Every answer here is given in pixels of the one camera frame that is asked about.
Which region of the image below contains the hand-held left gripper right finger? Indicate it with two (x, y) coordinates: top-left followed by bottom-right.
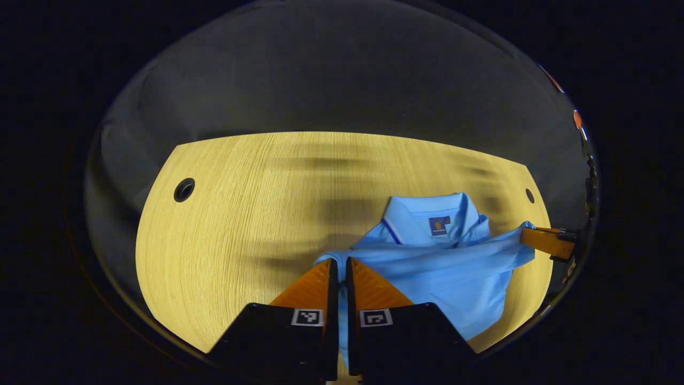
(345, 257), (477, 378)

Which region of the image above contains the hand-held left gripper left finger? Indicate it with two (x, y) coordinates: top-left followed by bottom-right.
(207, 259), (339, 382)

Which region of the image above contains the light blue T-shirt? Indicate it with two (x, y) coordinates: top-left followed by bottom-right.
(314, 192), (537, 371)

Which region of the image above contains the black backdrop cloth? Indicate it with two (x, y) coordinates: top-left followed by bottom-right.
(84, 0), (597, 327)

